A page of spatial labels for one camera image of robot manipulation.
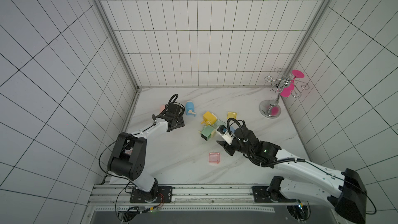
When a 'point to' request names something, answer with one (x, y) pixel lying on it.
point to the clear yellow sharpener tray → (231, 115)
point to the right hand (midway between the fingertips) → (219, 133)
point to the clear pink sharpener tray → (214, 157)
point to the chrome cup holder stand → (270, 109)
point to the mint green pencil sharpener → (208, 132)
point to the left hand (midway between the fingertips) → (173, 125)
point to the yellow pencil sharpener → (209, 118)
